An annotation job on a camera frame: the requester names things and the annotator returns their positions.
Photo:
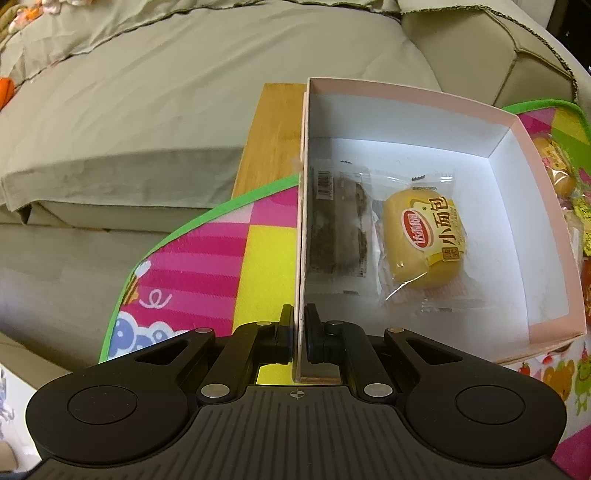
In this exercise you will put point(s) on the floral cloth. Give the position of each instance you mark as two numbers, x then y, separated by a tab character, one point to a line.
11	14

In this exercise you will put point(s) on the yellow bread packet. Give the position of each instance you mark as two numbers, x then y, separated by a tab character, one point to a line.
420	235
554	161

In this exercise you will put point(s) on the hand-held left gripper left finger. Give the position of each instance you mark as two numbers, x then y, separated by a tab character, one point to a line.
287	332

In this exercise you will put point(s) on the beige sofa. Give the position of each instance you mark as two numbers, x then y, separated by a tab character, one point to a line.
69	277

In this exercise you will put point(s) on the clear packet of dark snack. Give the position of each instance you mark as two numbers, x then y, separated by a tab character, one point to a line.
337	221

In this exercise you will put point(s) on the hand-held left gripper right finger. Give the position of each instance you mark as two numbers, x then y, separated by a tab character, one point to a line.
313	332

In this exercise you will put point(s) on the orange item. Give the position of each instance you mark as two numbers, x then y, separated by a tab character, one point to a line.
4	90

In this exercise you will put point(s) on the colourful cartoon play mat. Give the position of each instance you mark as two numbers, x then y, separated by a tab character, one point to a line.
194	258

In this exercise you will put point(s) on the grey-green trimmed sofa cover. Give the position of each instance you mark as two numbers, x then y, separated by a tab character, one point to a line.
115	23

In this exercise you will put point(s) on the pink cardboard box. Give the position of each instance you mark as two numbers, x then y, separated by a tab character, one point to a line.
461	138

